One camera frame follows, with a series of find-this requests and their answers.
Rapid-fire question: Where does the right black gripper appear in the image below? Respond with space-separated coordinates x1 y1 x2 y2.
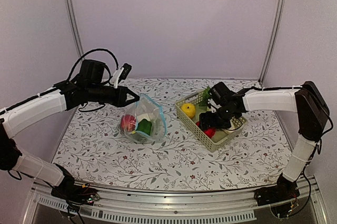
200 105 237 130

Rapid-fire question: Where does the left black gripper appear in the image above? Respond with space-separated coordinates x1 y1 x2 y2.
87 83 140 107

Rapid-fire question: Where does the red toy pepper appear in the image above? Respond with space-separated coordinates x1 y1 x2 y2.
196 121 216 138

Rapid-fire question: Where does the red toy apple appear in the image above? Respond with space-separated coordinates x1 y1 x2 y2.
121 114 137 132

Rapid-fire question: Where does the clear zip top bag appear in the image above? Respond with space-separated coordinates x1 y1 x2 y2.
118 94 167 144

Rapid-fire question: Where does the yellow toy apple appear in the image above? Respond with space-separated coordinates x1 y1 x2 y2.
181 103 196 119

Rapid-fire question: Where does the green toy vegetable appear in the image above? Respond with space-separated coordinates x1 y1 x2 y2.
137 119 152 135

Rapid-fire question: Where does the beige perforated plastic basket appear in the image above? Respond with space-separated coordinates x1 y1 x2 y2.
175 89 247 152

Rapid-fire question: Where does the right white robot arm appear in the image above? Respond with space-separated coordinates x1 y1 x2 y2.
199 81 334 201

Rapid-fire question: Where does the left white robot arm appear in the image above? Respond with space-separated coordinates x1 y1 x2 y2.
1 53 140 200

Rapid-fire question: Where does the floral table mat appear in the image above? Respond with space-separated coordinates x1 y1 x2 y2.
53 78 291 190

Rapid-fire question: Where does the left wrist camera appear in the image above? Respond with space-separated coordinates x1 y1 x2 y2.
108 63 132 88

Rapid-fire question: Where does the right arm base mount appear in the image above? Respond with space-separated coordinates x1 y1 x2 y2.
254 174 300 218

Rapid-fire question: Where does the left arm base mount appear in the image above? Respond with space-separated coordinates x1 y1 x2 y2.
51 164 100 205

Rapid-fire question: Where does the left aluminium frame post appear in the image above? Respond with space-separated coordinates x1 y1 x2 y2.
64 0 83 57

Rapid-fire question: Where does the aluminium frame post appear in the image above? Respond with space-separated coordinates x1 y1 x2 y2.
64 0 83 57
259 0 285 85

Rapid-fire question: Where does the right aluminium frame post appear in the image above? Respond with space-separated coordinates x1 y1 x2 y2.
259 0 285 85

